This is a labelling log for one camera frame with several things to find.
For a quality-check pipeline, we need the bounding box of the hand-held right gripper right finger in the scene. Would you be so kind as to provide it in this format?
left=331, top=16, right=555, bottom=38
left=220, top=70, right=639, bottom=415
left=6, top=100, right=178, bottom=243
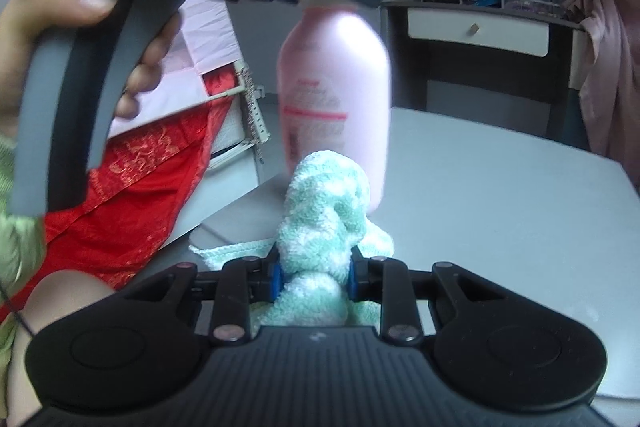
left=347, top=247, right=507, bottom=346

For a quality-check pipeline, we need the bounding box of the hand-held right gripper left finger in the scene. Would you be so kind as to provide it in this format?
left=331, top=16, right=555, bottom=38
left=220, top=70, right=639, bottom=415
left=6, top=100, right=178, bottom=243
left=115, top=248, right=286, bottom=346

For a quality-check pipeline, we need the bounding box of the green and white towel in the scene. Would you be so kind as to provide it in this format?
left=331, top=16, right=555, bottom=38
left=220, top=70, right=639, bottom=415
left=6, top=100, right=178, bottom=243
left=189, top=149, right=396, bottom=328

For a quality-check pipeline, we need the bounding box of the pink pump bottle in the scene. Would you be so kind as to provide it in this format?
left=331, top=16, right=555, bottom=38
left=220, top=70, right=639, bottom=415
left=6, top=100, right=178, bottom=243
left=276, top=0, right=392, bottom=212

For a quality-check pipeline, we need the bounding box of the person's left hand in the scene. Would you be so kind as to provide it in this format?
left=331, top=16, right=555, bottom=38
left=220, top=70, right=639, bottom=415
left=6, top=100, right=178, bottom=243
left=0, top=0, right=184, bottom=142

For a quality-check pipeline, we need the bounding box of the red patterned cloth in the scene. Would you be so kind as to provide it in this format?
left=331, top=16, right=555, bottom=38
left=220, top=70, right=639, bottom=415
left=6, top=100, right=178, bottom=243
left=0, top=69, right=242, bottom=324

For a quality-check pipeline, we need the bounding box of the grey desk with shelf hutch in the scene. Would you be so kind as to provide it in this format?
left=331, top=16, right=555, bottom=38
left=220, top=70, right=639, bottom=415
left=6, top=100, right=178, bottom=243
left=380, top=0, right=601, bottom=142

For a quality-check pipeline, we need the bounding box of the pale pink bed sheet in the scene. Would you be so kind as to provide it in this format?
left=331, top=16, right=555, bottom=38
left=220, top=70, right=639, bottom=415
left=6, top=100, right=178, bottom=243
left=106, top=0, right=247, bottom=142

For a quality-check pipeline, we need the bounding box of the white desk drawer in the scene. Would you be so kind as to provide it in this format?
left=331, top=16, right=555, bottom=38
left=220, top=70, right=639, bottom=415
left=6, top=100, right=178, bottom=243
left=406, top=5, right=551, bottom=58

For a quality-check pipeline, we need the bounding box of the person's leg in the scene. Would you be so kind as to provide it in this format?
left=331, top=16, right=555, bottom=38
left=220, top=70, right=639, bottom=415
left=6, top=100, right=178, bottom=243
left=12, top=269, right=118, bottom=410

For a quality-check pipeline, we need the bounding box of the pink curtain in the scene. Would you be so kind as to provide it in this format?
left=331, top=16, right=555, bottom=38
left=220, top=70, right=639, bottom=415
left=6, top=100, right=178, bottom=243
left=576, top=0, right=640, bottom=188

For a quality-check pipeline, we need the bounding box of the white bed rail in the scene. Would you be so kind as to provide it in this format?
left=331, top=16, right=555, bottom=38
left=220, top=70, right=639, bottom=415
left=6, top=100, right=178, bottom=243
left=206, top=61, right=274, bottom=170

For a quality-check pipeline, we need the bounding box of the thin black cable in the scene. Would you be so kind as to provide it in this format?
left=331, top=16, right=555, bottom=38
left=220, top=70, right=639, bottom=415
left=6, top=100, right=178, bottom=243
left=0, top=277, right=39, bottom=338

